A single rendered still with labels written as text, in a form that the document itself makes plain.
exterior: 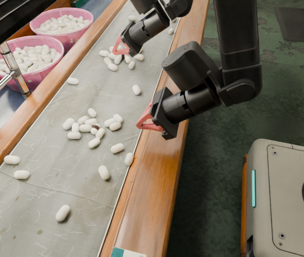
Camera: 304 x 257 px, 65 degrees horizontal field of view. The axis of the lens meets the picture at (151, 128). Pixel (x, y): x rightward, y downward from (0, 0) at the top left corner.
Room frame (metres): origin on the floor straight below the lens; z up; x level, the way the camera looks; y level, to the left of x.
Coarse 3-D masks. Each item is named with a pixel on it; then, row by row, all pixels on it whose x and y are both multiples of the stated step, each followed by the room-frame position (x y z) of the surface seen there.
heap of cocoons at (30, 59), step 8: (16, 48) 0.85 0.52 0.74; (24, 48) 0.85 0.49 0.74; (32, 48) 0.85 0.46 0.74; (40, 48) 0.86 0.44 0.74; (48, 48) 0.85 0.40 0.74; (16, 56) 0.80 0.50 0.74; (24, 56) 0.81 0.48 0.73; (32, 56) 0.80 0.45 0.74; (40, 56) 0.80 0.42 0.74; (48, 56) 0.79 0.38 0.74; (56, 56) 0.79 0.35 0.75; (0, 64) 0.74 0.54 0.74; (24, 64) 0.74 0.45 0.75; (32, 64) 0.77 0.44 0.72; (40, 64) 0.74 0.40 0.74; (48, 64) 0.74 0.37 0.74; (0, 72) 0.69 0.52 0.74; (24, 72) 0.69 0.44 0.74
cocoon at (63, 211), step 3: (63, 207) 0.21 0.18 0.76; (66, 207) 0.21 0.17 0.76; (69, 207) 0.21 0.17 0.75; (60, 210) 0.20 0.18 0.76; (63, 210) 0.20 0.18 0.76; (66, 210) 0.20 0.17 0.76; (69, 210) 0.20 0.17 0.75; (57, 213) 0.19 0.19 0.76; (60, 213) 0.19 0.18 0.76; (63, 213) 0.19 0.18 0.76; (66, 213) 0.20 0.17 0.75; (57, 216) 0.19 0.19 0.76; (60, 216) 0.19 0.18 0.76; (63, 216) 0.19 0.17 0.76; (66, 216) 0.19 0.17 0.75; (57, 219) 0.18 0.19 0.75; (60, 219) 0.18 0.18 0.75; (63, 219) 0.18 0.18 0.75
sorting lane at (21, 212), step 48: (96, 48) 0.86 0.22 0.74; (144, 48) 0.86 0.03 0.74; (96, 96) 0.57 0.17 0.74; (144, 96) 0.57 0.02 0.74; (48, 144) 0.38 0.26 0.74; (0, 192) 0.25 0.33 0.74; (48, 192) 0.25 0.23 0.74; (96, 192) 0.25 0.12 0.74; (0, 240) 0.15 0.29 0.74; (48, 240) 0.15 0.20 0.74; (96, 240) 0.15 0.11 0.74
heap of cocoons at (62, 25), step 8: (64, 16) 1.14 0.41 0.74; (72, 16) 1.14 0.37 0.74; (80, 16) 1.14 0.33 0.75; (48, 24) 1.05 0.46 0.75; (56, 24) 1.05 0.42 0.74; (64, 24) 1.06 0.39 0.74; (72, 24) 1.06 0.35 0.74; (80, 24) 1.06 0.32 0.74; (40, 32) 0.98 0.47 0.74; (48, 32) 0.99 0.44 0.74; (56, 32) 0.99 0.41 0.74; (64, 32) 0.98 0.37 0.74; (64, 40) 0.94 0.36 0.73
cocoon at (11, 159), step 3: (6, 156) 0.33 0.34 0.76; (9, 156) 0.33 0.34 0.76; (12, 156) 0.33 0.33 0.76; (15, 156) 0.33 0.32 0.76; (6, 159) 0.32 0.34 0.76; (9, 159) 0.32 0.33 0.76; (12, 159) 0.32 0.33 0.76; (15, 159) 0.32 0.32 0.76; (18, 159) 0.33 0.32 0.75; (6, 162) 0.32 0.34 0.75; (9, 162) 0.32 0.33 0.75; (12, 162) 0.32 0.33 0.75; (15, 162) 0.32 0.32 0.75; (18, 162) 0.32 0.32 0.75
